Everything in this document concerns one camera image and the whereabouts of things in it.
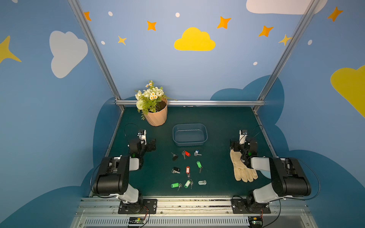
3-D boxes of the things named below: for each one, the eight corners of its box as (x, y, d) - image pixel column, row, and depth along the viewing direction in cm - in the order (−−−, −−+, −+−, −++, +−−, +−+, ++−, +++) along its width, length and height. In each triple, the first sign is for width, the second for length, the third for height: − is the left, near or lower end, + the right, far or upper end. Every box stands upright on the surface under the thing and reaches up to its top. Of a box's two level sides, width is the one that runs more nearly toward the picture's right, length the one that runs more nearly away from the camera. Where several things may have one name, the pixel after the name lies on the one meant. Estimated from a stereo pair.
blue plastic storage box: (172, 146, 100) (172, 141, 95) (173, 128, 111) (173, 123, 105) (207, 146, 101) (208, 141, 95) (205, 128, 111) (206, 123, 105)
